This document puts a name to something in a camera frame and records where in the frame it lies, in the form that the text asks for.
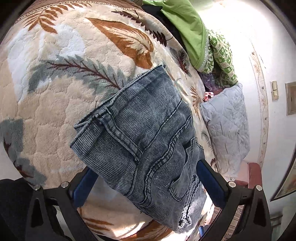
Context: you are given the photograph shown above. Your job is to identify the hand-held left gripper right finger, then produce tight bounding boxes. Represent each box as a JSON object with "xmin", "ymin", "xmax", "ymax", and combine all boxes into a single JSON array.
[{"xmin": 196, "ymin": 159, "xmax": 271, "ymax": 241}]

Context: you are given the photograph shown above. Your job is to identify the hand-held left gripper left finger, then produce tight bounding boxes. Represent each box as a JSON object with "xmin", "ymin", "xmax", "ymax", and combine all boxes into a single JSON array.
[{"xmin": 24, "ymin": 166, "xmax": 100, "ymax": 241}]

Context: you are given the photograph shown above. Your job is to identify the grey-blue denim pants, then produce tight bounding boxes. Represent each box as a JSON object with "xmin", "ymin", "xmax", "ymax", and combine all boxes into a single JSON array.
[{"xmin": 70, "ymin": 64, "xmax": 208, "ymax": 234}]

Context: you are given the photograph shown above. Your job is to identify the pink and red headboard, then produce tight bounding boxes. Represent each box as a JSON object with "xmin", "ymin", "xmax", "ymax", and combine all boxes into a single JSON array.
[{"xmin": 233, "ymin": 162, "xmax": 263, "ymax": 189}]

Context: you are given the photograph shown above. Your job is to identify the striped brown cushion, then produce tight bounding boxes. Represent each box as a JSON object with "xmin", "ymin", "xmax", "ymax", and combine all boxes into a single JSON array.
[{"xmin": 211, "ymin": 204, "xmax": 246, "ymax": 241}]

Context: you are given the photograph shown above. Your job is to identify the grey quilted pillow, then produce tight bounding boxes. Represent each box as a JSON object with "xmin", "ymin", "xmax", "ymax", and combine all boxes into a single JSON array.
[{"xmin": 199, "ymin": 83, "xmax": 251, "ymax": 181}]

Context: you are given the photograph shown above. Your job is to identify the leaf-print fleece blanket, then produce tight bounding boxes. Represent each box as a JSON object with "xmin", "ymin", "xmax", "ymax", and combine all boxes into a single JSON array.
[{"xmin": 0, "ymin": 0, "xmax": 223, "ymax": 241}]

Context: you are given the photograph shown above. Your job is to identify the dark purple cloth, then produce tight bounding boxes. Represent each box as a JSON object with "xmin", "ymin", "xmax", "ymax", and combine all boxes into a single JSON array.
[{"xmin": 200, "ymin": 72, "xmax": 226, "ymax": 98}]

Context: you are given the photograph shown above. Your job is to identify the plain green cloth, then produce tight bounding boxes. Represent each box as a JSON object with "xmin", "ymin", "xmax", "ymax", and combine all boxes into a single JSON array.
[{"xmin": 142, "ymin": 0, "xmax": 208, "ymax": 71}]

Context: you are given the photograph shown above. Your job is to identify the black cloth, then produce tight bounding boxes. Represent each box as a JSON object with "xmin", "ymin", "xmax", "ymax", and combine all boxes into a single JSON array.
[{"xmin": 142, "ymin": 4, "xmax": 186, "ymax": 47}]

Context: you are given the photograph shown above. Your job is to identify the framed wall picture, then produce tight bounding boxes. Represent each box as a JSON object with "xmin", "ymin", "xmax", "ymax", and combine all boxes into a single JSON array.
[{"xmin": 269, "ymin": 158, "xmax": 296, "ymax": 202}]

